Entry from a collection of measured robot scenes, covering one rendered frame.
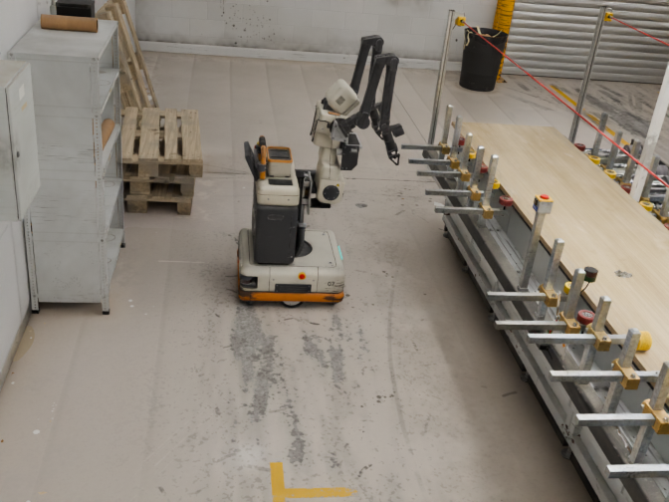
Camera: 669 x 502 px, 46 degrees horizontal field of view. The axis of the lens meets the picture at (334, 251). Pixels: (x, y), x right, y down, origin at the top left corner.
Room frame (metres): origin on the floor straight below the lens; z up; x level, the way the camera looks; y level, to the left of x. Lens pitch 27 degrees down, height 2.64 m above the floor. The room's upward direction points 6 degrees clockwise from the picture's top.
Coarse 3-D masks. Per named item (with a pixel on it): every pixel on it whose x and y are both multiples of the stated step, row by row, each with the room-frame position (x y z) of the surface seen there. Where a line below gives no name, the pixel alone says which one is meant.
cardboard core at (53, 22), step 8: (48, 16) 4.40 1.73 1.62; (56, 16) 4.41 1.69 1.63; (64, 16) 4.43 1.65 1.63; (72, 16) 4.44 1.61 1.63; (48, 24) 4.38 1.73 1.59; (56, 24) 4.39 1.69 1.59; (64, 24) 4.40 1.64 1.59; (72, 24) 4.40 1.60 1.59; (80, 24) 4.41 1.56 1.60; (88, 24) 4.42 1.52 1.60; (96, 24) 4.43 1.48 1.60; (96, 32) 4.45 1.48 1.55
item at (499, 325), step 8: (496, 328) 2.90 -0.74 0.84; (504, 328) 2.91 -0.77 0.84; (512, 328) 2.92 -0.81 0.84; (520, 328) 2.92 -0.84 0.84; (528, 328) 2.93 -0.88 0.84; (536, 328) 2.93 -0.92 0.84; (544, 328) 2.94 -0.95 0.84; (552, 328) 2.95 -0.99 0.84; (560, 328) 2.95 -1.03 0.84; (584, 328) 2.97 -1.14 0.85
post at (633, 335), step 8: (632, 328) 2.53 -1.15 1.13; (632, 336) 2.50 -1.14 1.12; (640, 336) 2.51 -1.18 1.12; (624, 344) 2.53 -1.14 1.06; (632, 344) 2.51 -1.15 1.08; (624, 352) 2.52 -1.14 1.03; (632, 352) 2.51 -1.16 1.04; (624, 360) 2.50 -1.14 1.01; (632, 360) 2.51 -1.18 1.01; (616, 384) 2.50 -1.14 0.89; (608, 392) 2.53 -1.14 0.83; (616, 392) 2.51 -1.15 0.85; (608, 400) 2.52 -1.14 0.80; (616, 400) 2.51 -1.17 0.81; (608, 408) 2.50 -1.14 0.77
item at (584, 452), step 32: (448, 224) 5.44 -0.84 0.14; (512, 224) 4.30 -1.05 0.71; (544, 256) 3.80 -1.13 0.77; (480, 288) 4.64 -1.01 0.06; (512, 320) 4.08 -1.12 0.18; (576, 320) 3.31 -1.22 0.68; (512, 352) 3.96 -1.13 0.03; (608, 352) 2.98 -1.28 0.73; (544, 384) 3.46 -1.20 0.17; (640, 384) 2.70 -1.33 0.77; (576, 448) 2.99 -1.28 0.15; (608, 480) 2.74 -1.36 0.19
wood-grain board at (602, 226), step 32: (480, 128) 5.50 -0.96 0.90; (512, 128) 5.59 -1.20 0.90; (544, 128) 5.67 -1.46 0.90; (512, 160) 4.89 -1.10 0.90; (544, 160) 4.96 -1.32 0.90; (576, 160) 5.03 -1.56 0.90; (512, 192) 4.34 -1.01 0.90; (544, 192) 4.39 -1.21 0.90; (576, 192) 4.45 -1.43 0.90; (608, 192) 4.51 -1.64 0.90; (544, 224) 3.92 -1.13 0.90; (576, 224) 3.97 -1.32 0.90; (608, 224) 4.02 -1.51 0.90; (640, 224) 4.07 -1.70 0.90; (576, 256) 3.57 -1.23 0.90; (608, 256) 3.61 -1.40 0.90; (640, 256) 3.65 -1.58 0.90; (608, 288) 3.27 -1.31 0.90; (640, 288) 3.30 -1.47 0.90; (608, 320) 2.97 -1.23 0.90; (640, 320) 3.00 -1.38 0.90; (640, 352) 2.74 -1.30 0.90
